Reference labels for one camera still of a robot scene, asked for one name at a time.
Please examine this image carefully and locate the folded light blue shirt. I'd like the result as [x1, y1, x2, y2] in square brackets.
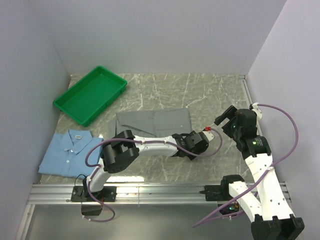
[38, 129, 103, 178]

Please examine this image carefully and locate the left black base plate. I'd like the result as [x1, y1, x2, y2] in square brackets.
[70, 185, 117, 203]

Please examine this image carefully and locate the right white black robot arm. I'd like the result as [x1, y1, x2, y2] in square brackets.
[214, 104, 305, 240]

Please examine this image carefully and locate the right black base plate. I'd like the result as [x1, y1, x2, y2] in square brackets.
[199, 185, 232, 202]

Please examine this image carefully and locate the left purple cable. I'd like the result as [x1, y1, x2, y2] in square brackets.
[81, 127, 223, 223]

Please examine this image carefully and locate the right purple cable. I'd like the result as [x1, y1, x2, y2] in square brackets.
[192, 102, 300, 228]

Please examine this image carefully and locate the green plastic tray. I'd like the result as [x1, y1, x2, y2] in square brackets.
[52, 66, 128, 127]

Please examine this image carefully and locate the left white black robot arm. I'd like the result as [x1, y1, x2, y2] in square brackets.
[83, 130, 209, 201]

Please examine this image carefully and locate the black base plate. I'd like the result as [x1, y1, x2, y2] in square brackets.
[199, 185, 232, 202]
[70, 185, 117, 203]

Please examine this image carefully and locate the purple cable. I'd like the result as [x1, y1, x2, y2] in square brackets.
[81, 127, 223, 223]
[192, 102, 300, 228]

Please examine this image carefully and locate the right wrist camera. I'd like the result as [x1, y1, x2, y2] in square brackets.
[249, 102, 263, 121]

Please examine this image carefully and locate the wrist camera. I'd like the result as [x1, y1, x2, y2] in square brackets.
[249, 102, 263, 121]
[190, 130, 214, 154]

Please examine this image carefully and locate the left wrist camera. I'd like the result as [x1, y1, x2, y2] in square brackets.
[190, 130, 214, 154]

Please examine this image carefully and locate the grey long sleeve shirt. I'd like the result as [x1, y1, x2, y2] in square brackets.
[108, 108, 192, 138]

